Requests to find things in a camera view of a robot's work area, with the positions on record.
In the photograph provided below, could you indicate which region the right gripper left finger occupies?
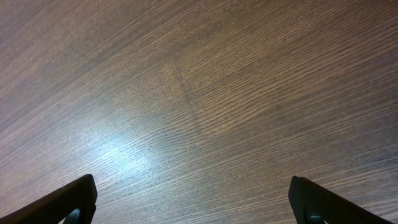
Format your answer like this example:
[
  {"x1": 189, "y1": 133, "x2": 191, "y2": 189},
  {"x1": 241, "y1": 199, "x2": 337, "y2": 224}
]
[{"x1": 1, "y1": 174, "x2": 98, "y2": 224}]

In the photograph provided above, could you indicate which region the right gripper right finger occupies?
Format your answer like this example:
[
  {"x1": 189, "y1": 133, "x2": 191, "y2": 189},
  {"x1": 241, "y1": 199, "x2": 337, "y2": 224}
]
[{"x1": 288, "y1": 176, "x2": 392, "y2": 224}]

